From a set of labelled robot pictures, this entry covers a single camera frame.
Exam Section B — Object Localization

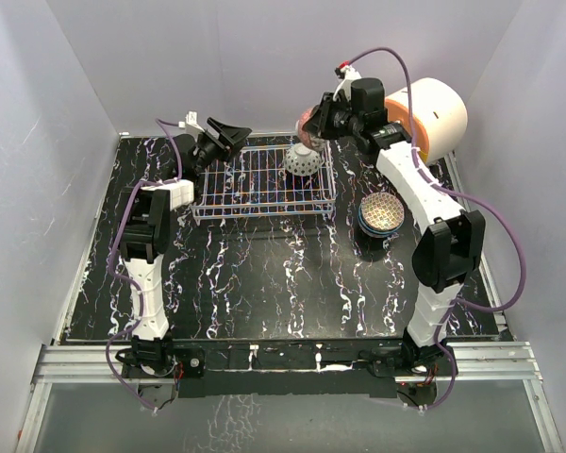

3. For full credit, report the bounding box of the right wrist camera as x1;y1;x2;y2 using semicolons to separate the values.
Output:
333;61;361;101

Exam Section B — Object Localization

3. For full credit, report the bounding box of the aluminium rail frame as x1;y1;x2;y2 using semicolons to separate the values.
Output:
17;148;562;452

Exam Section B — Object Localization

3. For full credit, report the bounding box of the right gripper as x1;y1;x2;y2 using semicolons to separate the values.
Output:
302;93;362;142

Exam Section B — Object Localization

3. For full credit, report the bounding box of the round drawer cabinet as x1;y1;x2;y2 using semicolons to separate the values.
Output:
411;77;468;165

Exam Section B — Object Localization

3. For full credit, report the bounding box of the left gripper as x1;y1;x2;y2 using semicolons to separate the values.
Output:
193;120;252;176

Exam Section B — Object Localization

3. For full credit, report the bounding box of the green leaf bowl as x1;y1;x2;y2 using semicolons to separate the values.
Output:
358;212;401;239

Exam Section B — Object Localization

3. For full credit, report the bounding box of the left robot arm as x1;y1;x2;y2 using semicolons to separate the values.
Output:
108;110;252;377

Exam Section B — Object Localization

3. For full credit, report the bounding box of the white wire dish rack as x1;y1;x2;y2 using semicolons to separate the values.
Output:
191;143;337;223

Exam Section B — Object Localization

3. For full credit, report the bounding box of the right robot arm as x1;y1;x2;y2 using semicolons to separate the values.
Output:
299;75;486;375

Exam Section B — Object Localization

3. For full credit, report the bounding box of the beige patterned bowl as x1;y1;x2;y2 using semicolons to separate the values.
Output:
358;192;405;229

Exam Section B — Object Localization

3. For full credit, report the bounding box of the white diamond pattern bowl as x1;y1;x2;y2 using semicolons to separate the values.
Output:
283;143;322;177

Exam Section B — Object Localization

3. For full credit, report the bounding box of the pink floral bowl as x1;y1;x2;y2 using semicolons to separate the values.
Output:
295;107;326;152

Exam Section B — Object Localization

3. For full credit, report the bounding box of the black base frame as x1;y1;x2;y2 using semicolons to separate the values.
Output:
115;339;458;398

